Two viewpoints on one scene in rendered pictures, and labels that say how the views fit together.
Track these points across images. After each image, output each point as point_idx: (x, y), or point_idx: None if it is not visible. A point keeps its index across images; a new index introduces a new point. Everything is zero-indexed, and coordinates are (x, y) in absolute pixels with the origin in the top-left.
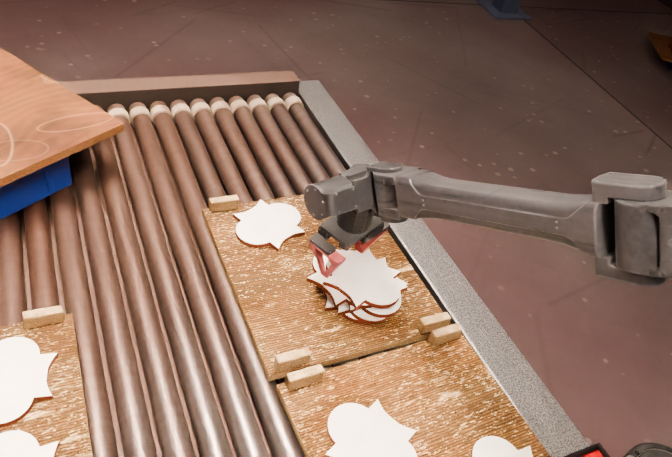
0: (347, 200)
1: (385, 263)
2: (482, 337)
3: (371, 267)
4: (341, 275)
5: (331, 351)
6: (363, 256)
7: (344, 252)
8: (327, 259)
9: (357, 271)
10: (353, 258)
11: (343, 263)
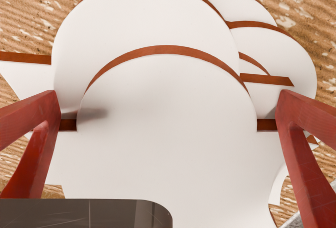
0: None
1: (316, 140)
2: None
3: (223, 184)
4: (102, 151)
5: (2, 167)
6: (253, 143)
7: (214, 88)
8: (115, 70)
9: (168, 169)
10: (213, 128)
11: (157, 121)
